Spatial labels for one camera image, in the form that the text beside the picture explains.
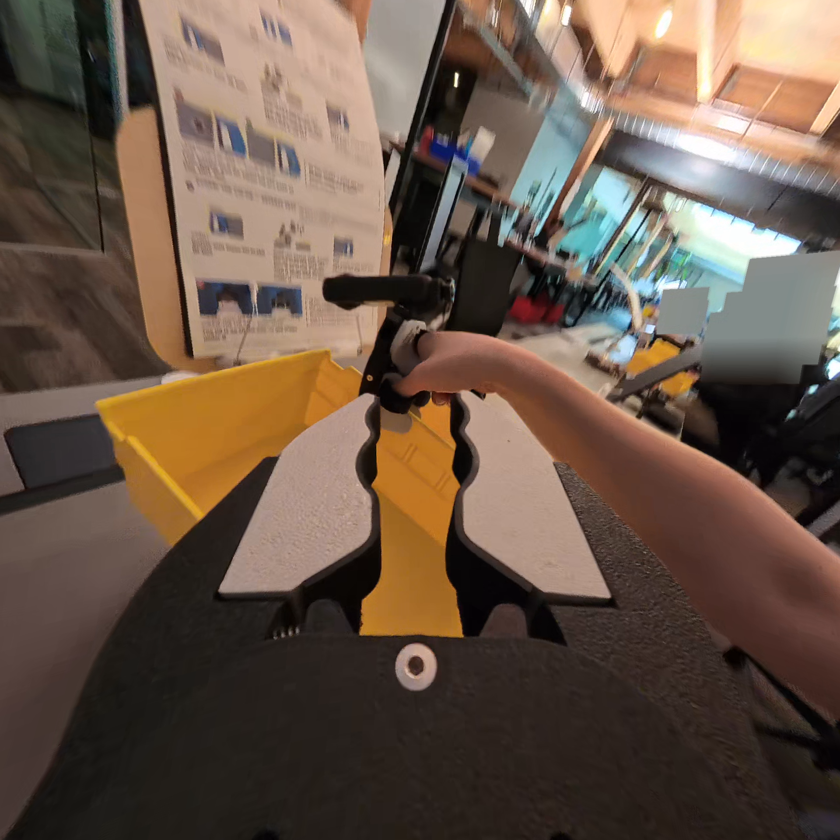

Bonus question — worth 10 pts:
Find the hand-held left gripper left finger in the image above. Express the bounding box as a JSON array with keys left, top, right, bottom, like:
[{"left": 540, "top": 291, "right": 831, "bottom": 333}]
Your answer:
[{"left": 217, "top": 394, "right": 383, "bottom": 639}]

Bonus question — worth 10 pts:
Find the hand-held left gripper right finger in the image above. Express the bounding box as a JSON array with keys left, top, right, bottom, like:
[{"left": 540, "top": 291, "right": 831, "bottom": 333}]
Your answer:
[{"left": 448, "top": 391, "right": 614, "bottom": 637}]

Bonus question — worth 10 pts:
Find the yellow plastic bin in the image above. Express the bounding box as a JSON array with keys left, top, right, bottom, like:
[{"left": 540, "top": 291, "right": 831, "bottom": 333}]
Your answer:
[
  {"left": 623, "top": 338, "right": 700, "bottom": 398},
  {"left": 95, "top": 348, "right": 559, "bottom": 637}
]

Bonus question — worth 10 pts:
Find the person's right forearm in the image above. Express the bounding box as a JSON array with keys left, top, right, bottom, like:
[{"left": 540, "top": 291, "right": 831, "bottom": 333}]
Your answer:
[{"left": 495, "top": 354, "right": 840, "bottom": 723}]

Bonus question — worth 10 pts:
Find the person's right hand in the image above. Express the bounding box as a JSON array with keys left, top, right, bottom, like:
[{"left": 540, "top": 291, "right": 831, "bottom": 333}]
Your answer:
[{"left": 394, "top": 330, "right": 527, "bottom": 408}]

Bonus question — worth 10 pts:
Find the black office chair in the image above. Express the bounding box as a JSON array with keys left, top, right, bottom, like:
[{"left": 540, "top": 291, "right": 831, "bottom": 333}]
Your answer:
[
  {"left": 682, "top": 377, "right": 840, "bottom": 526},
  {"left": 453, "top": 236, "right": 524, "bottom": 337}
]

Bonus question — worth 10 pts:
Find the wooden standing desk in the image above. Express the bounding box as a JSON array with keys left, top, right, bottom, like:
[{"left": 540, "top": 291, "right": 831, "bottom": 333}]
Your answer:
[{"left": 390, "top": 147, "right": 526, "bottom": 277}]

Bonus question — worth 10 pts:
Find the red storage bin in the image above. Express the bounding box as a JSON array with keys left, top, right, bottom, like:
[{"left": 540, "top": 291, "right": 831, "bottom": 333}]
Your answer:
[{"left": 508, "top": 295, "right": 567, "bottom": 326}]

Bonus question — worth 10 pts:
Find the blue crate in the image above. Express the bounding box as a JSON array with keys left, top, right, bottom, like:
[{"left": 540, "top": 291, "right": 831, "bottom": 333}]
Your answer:
[{"left": 420, "top": 128, "right": 475, "bottom": 161}]

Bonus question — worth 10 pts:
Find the printed instruction sheet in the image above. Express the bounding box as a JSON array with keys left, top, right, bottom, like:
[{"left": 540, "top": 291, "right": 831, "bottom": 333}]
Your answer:
[{"left": 138, "top": 0, "right": 388, "bottom": 361}]

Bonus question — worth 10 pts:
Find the black framed glass panel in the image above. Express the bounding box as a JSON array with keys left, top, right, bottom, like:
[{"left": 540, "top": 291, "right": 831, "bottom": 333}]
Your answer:
[{"left": 387, "top": 0, "right": 470, "bottom": 283}]

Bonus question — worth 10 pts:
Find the wooden document board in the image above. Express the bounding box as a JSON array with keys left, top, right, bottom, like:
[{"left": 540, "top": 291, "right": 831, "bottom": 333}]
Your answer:
[{"left": 115, "top": 0, "right": 395, "bottom": 375}]

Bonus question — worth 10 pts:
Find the black rectangular table pad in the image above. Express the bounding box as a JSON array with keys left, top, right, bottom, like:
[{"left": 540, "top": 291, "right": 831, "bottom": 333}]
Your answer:
[{"left": 3, "top": 413, "right": 124, "bottom": 492}]

